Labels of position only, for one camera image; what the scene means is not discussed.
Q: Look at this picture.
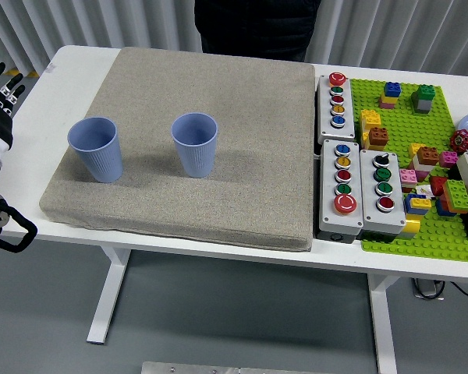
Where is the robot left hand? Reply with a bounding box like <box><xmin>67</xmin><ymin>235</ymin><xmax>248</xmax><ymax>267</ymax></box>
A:
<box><xmin>0</xmin><ymin>54</ymin><xmax>27</xmax><ymax>157</ymax></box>

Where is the blue ribbed plastic cup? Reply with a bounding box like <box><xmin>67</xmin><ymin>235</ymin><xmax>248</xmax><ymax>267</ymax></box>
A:
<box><xmin>170</xmin><ymin>111</ymin><xmax>219</xmax><ymax>179</ymax></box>
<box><xmin>67</xmin><ymin>116</ymin><xmax>124</xmax><ymax>184</ymax></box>

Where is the yellow black floor tape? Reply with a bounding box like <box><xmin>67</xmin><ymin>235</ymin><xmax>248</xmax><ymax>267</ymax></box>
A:
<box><xmin>5</xmin><ymin>67</ymin><xmax>40</xmax><ymax>78</ymax></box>

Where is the white table leg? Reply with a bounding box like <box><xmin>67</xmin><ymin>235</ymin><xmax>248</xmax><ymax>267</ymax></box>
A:
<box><xmin>366</xmin><ymin>272</ymin><xmax>401</xmax><ymax>374</ymax></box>
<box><xmin>86</xmin><ymin>245</ymin><xmax>133</xmax><ymax>346</ymax></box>

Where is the grey-brown fabric mat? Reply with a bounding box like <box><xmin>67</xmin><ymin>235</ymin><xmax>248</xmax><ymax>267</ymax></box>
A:
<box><xmin>37</xmin><ymin>46</ymin><xmax>317</xmax><ymax>252</ymax></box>

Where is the person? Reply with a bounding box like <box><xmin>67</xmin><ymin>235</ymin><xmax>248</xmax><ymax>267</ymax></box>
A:
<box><xmin>193</xmin><ymin>0</ymin><xmax>323</xmax><ymax>64</ymax></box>

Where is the grey five-button control box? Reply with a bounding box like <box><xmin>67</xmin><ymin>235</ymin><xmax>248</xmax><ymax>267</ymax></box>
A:
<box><xmin>315</xmin><ymin>72</ymin><xmax>356</xmax><ymax>145</ymax></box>
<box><xmin>315</xmin><ymin>139</ymin><xmax>365</xmax><ymax>245</ymax></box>

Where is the brown toy brick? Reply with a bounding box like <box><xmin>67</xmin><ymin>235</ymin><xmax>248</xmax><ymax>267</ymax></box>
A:
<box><xmin>367</xmin><ymin>126</ymin><xmax>390</xmax><ymax>151</ymax></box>
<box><xmin>416</xmin><ymin>146</ymin><xmax>441</xmax><ymax>167</ymax></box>

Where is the green studded baseplate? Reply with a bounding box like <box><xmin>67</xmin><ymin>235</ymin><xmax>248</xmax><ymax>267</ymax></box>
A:
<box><xmin>349</xmin><ymin>79</ymin><xmax>468</xmax><ymax>263</ymax></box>

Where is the clear yellow toy brick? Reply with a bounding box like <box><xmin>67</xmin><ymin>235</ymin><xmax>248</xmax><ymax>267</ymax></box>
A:
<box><xmin>402</xmin><ymin>217</ymin><xmax>422</xmax><ymax>235</ymax></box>

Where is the green toy brick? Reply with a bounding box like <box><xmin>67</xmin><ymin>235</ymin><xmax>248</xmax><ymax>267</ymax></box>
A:
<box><xmin>441</xmin><ymin>178</ymin><xmax>468</xmax><ymax>215</ymax></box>
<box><xmin>410</xmin><ymin>84</ymin><xmax>438</xmax><ymax>108</ymax></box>

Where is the red toy brick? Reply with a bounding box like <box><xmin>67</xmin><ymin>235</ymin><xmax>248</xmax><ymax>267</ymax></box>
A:
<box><xmin>429</xmin><ymin>175</ymin><xmax>450</xmax><ymax>197</ymax></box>

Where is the magenta toy brick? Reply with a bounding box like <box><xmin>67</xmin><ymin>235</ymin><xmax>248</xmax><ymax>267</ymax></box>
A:
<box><xmin>438</xmin><ymin>150</ymin><xmax>459</xmax><ymax>169</ymax></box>

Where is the red valve handwheel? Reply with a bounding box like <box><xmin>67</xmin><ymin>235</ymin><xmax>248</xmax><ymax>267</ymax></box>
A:
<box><xmin>450</xmin><ymin>129</ymin><xmax>468</xmax><ymax>154</ymax></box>

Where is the grey selector switch control box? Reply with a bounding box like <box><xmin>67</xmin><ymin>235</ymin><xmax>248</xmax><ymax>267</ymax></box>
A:
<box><xmin>359</xmin><ymin>148</ymin><xmax>408</xmax><ymax>236</ymax></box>

